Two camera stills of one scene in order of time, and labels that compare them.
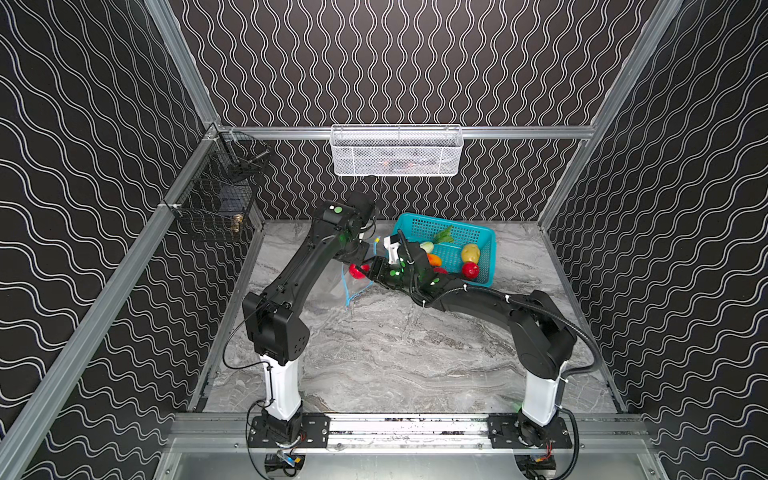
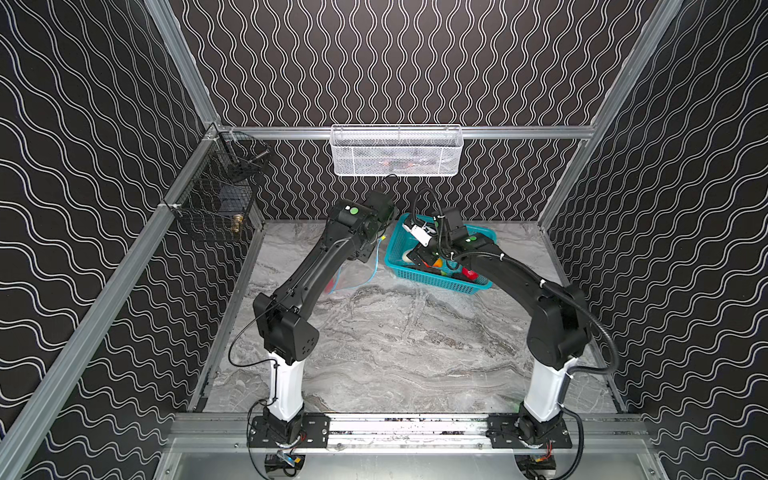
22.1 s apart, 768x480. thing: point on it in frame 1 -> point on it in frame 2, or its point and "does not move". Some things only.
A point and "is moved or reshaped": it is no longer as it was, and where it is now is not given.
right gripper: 399,255 -> 427,255
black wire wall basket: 218,191 does not move
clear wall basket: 396,150 does not move
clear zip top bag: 355,285 is moved or reshaped
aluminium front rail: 218,446 does not move
